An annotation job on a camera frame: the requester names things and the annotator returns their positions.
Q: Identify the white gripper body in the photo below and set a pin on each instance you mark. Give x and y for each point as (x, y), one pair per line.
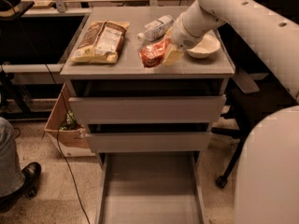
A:
(184, 34)

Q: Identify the red coke can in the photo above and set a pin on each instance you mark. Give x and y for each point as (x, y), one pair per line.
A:
(152, 55)

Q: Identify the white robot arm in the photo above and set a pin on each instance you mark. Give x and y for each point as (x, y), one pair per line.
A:
(267, 180)

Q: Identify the grey drawer cabinet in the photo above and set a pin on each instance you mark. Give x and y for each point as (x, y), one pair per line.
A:
(129, 78)

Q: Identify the grey top drawer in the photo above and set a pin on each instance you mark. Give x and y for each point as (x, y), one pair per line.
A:
(133, 110)

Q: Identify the grey drawer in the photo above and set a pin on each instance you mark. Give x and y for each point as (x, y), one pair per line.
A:
(150, 188)
(148, 142)
(133, 110)

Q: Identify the grey middle drawer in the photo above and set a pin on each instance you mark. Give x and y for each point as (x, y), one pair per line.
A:
(148, 142)

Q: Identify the grey bottom drawer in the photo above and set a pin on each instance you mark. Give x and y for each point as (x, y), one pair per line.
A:
(150, 188)

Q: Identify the clear plastic water bottle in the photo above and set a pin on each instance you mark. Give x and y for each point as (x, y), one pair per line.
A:
(155, 29)

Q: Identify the white paper bowl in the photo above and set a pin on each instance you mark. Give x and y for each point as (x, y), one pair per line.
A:
(207, 46)

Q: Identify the brown chip bag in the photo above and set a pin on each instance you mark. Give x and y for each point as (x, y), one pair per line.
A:
(102, 43)

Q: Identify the black office chair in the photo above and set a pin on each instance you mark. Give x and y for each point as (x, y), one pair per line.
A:
(254, 92)

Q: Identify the cardboard box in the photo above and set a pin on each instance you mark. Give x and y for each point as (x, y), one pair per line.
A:
(65, 133)

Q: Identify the black leather shoe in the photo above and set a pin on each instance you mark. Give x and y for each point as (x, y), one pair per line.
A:
(31, 173)

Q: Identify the blue jeans leg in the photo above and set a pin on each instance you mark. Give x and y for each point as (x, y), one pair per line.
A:
(11, 177)

